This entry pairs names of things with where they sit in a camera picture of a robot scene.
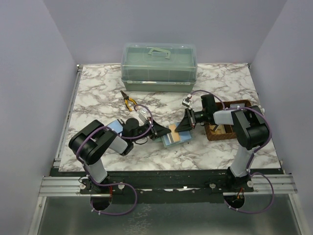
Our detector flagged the light green card holder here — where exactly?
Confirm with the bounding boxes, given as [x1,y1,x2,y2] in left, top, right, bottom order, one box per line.
[161,122,192,147]

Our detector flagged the gold magnetic stripe card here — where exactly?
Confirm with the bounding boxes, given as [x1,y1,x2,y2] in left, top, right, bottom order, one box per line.
[167,124,180,144]

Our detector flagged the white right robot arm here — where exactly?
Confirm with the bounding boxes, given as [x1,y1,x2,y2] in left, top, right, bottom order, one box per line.
[175,94,272,179]

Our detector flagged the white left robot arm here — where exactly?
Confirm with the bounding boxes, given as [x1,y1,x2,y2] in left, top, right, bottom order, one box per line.
[68,118,171,184]

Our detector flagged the brown woven basket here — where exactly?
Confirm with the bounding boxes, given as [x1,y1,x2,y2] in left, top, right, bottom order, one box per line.
[204,99,251,141]

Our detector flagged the green clear-lid storage box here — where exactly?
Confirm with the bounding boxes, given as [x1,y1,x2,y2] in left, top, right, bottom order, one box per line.
[121,43,198,93]

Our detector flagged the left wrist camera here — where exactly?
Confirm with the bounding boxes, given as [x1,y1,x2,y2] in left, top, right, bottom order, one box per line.
[136,106,150,122]

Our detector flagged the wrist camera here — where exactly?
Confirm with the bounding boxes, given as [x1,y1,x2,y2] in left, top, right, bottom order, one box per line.
[182,94,193,109]
[136,106,150,122]

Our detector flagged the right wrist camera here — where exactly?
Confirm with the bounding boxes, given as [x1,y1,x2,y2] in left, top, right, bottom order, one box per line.
[182,94,193,109]

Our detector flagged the yellow handled pliers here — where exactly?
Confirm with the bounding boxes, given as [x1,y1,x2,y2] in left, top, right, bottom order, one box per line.
[120,90,137,112]

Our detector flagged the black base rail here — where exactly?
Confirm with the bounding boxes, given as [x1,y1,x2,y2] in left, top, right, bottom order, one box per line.
[80,170,253,204]

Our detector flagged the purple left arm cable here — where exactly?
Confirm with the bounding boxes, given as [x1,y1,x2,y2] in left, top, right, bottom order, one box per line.
[76,104,154,216]

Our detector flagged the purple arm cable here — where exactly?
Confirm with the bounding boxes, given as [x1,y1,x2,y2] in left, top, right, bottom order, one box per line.
[189,90,276,214]
[76,104,154,216]

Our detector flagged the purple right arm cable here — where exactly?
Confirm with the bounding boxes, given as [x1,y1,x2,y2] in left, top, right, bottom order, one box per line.
[189,90,276,214]

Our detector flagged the aluminium frame rail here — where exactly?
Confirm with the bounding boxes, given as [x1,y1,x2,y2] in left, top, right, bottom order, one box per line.
[39,64,83,196]

